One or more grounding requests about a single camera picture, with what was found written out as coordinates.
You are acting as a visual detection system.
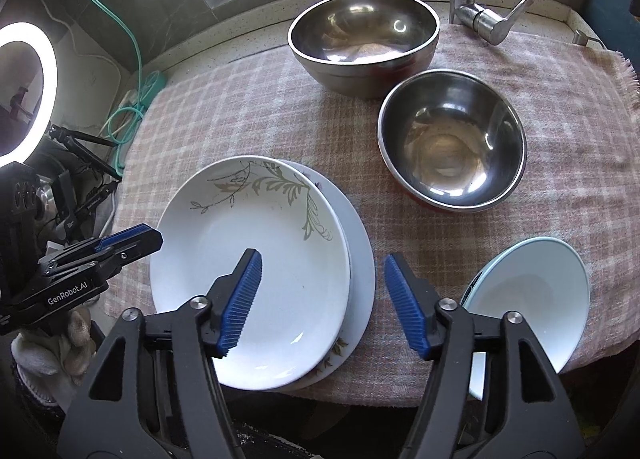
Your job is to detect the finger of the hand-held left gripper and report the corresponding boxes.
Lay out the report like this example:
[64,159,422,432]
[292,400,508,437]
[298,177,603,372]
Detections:
[92,223,164,262]

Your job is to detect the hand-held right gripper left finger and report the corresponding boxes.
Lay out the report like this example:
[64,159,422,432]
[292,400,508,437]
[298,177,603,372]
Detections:
[57,248,263,459]

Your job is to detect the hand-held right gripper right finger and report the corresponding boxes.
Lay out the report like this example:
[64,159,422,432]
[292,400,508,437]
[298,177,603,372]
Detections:
[383,253,586,459]

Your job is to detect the white plate pink flowers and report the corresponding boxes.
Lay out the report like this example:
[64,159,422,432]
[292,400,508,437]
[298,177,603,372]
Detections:
[277,159,376,392]

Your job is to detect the white plate grey leaf print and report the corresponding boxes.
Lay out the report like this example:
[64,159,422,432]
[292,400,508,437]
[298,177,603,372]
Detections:
[149,155,350,390]

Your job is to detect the white ceramic bowl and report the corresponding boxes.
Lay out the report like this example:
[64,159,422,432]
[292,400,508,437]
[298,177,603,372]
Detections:
[461,236,591,402]

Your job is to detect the small stainless steel bowl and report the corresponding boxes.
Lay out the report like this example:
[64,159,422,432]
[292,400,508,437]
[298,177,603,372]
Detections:
[377,69,528,212]

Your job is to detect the large stainless steel bowl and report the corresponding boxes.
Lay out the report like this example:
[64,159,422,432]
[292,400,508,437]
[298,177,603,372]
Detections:
[287,0,441,100]

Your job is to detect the person's left hand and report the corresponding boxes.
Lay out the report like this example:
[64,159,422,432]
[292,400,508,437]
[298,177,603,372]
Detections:
[11,306,97,407]

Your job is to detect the black tripod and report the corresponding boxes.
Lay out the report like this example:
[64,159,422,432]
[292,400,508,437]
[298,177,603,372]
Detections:
[47,124,123,180]

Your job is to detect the pink checked cloth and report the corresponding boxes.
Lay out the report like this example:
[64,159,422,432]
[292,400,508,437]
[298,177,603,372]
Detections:
[112,26,640,410]

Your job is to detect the metal sink fitting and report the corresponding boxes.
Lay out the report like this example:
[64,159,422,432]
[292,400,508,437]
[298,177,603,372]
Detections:
[571,29,606,47]

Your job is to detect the black clamp mount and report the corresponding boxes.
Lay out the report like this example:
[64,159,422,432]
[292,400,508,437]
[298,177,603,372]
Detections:
[52,169,121,240]

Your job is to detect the white power cable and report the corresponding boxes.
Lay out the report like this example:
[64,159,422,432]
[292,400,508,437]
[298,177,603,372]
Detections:
[102,89,141,140]

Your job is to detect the round ring light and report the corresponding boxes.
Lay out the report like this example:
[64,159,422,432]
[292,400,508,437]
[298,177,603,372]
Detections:
[0,21,57,170]

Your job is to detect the teal hose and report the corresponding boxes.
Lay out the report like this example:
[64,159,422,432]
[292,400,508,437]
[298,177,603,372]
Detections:
[47,0,166,177]

